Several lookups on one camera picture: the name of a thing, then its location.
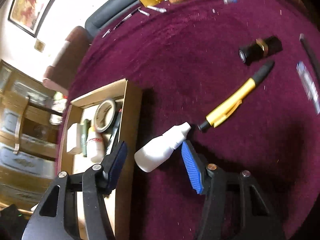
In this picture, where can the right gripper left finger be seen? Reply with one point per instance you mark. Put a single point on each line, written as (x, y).
(56, 215)

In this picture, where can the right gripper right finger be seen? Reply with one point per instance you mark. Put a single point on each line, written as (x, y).
(255, 216)

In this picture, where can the white bottle orange cap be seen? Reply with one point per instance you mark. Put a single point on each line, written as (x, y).
(95, 146)

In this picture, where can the yellow black pen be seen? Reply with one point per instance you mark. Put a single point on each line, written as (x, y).
(223, 111)

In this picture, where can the white squeeze bottle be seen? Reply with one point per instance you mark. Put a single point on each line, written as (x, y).
(159, 149)

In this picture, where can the green lighter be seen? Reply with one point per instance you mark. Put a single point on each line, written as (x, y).
(84, 135)

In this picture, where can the grey tape roll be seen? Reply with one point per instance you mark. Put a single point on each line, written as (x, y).
(104, 115)

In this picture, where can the black gold lipstick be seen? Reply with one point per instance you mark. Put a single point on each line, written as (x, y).
(259, 49)

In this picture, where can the long black pen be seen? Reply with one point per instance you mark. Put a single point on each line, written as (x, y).
(311, 54)

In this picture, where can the wooden chair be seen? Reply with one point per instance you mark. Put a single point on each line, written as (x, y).
(21, 118)

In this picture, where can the cardboard tray box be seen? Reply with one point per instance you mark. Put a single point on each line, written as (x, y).
(70, 159)

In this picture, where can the wooden glass door cabinet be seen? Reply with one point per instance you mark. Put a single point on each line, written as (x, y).
(25, 176)

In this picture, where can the brown pink armchair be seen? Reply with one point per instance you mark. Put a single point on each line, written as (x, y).
(64, 62)

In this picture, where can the maroon tablecloth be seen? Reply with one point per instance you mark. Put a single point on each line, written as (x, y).
(186, 62)

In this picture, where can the small blue clear tube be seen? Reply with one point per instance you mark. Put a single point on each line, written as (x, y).
(230, 1)

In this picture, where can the silver pen on table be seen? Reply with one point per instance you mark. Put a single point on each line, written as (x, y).
(161, 10)

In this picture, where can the black pen far table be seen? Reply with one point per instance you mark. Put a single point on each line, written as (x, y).
(126, 18)

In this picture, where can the black leather sofa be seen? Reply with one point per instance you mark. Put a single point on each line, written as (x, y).
(107, 13)

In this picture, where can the framed wall painting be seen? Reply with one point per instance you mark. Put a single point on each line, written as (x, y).
(28, 15)

